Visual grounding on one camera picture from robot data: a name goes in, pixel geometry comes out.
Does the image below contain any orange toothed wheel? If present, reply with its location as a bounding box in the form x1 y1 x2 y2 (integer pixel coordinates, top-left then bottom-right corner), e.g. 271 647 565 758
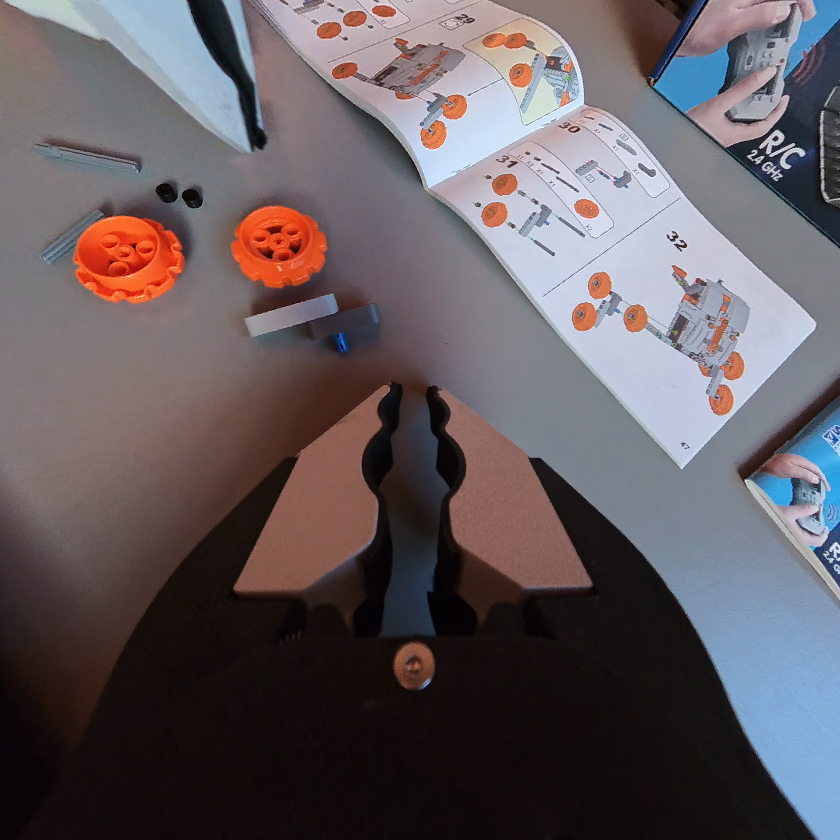
72 215 186 305
231 205 328 290

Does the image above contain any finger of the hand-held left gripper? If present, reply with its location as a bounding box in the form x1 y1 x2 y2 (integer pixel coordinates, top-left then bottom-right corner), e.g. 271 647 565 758
206 0 266 148
72 0 255 153

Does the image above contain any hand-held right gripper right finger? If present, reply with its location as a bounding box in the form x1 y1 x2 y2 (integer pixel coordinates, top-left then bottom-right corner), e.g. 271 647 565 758
425 385 595 637

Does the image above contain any blue robot kit box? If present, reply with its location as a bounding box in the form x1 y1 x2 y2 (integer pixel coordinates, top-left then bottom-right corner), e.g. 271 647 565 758
648 0 840 249

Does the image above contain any dark grey axle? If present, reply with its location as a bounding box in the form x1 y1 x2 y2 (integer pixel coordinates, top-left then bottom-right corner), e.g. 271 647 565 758
39 209 106 265
34 143 143 174

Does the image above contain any open instruction booklet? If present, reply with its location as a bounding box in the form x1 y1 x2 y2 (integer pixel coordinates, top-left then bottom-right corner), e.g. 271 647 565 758
246 0 818 470

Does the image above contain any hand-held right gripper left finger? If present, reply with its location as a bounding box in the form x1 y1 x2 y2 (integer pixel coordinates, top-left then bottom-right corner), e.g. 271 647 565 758
233 382 404 636

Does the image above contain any grey beam assembly blue pin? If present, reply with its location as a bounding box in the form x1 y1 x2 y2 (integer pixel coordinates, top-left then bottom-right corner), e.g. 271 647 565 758
244 293 383 355

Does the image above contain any blue cover booklet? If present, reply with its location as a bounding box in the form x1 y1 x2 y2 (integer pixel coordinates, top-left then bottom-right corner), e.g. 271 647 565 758
743 394 840 605

